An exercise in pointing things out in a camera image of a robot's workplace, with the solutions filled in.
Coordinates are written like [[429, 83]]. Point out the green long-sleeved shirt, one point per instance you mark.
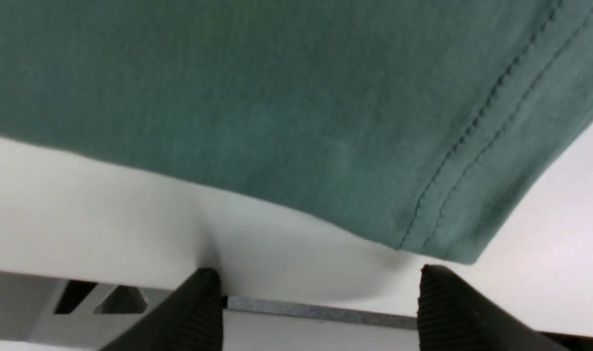
[[418, 124]]

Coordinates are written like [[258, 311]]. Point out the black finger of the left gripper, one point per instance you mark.
[[190, 319], [453, 316]]

